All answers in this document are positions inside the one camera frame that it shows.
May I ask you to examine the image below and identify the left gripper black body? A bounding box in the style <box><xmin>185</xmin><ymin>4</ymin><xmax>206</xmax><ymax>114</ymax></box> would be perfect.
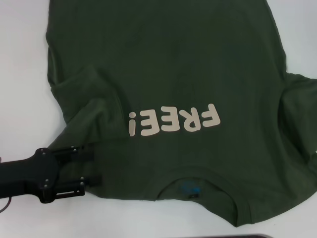
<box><xmin>0</xmin><ymin>148</ymin><xmax>60</xmax><ymax>205</ymax></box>

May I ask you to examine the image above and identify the dark green printed t-shirt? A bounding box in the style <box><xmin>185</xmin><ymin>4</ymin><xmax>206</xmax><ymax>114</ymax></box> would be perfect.
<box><xmin>45</xmin><ymin>0</ymin><xmax>317</xmax><ymax>220</ymax></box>

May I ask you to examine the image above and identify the thin dark left gripper cable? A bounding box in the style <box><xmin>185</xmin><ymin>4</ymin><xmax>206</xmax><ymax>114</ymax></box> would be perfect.
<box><xmin>0</xmin><ymin>196</ymin><xmax>12</xmax><ymax>213</ymax></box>

